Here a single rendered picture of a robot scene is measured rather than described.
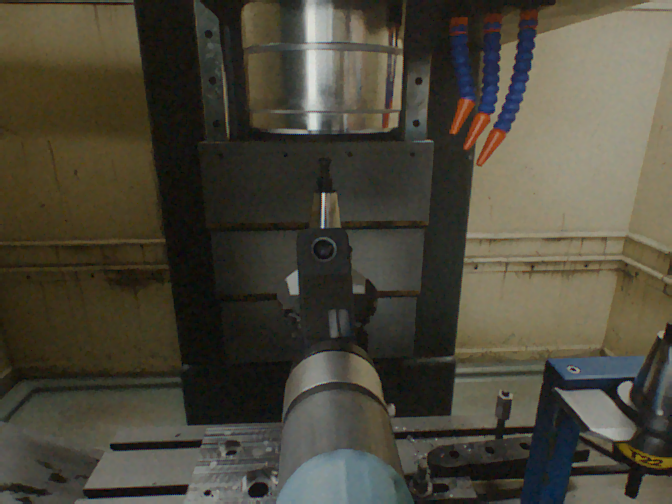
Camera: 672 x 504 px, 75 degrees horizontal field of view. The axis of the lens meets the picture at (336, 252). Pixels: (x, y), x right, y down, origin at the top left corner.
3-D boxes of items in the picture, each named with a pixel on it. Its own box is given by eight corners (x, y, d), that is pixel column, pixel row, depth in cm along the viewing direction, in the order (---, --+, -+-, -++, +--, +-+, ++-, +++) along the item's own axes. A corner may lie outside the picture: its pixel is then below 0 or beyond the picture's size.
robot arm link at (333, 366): (279, 382, 29) (401, 378, 29) (283, 345, 33) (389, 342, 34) (283, 470, 32) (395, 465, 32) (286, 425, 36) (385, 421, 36)
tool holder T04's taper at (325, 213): (342, 242, 53) (342, 187, 51) (346, 254, 49) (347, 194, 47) (305, 243, 52) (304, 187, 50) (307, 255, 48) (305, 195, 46)
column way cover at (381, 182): (419, 360, 106) (434, 141, 89) (219, 367, 103) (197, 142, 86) (414, 349, 110) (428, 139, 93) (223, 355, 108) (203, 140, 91)
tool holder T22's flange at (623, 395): (664, 403, 45) (670, 382, 44) (708, 447, 39) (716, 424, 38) (600, 400, 45) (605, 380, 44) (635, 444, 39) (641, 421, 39)
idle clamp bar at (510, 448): (584, 482, 72) (591, 450, 70) (433, 501, 69) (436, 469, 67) (565, 459, 76) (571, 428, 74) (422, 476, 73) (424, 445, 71)
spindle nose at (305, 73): (382, 124, 55) (386, 17, 51) (419, 133, 40) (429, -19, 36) (252, 125, 53) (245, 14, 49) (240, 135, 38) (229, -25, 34)
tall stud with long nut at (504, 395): (507, 457, 77) (517, 395, 73) (492, 457, 77) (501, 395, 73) (501, 445, 80) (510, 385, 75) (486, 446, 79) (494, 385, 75)
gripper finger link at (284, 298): (271, 293, 48) (285, 332, 41) (270, 281, 48) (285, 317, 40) (313, 289, 50) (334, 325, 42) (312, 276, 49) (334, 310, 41)
